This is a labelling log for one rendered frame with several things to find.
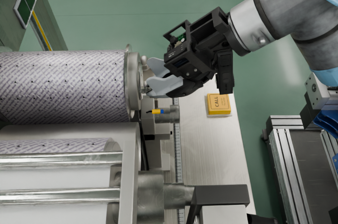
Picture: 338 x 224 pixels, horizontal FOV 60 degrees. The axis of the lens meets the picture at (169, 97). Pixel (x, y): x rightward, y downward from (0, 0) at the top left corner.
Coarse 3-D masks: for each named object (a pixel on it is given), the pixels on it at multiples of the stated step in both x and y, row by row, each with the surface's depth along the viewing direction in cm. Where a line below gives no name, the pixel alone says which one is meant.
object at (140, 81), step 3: (138, 63) 57; (141, 63) 59; (138, 66) 56; (141, 66) 58; (138, 69) 55; (141, 69) 58; (138, 72) 55; (141, 72) 58; (138, 75) 55; (141, 75) 59; (138, 78) 55; (141, 78) 58; (138, 81) 55; (141, 81) 58; (138, 84) 55; (141, 84) 58; (138, 87) 55; (141, 87) 57; (138, 90) 55; (138, 93) 56; (141, 93) 57; (141, 96) 57; (141, 99) 58
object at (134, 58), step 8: (136, 56) 55; (128, 64) 53; (136, 64) 53; (128, 72) 53; (136, 72) 53; (128, 80) 53; (136, 80) 53; (136, 88) 53; (136, 96) 53; (136, 104) 55
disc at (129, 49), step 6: (126, 48) 54; (126, 54) 52; (126, 60) 52; (126, 66) 51; (126, 72) 51; (126, 78) 51; (126, 84) 51; (126, 90) 51; (126, 96) 52; (126, 102) 52; (132, 114) 58
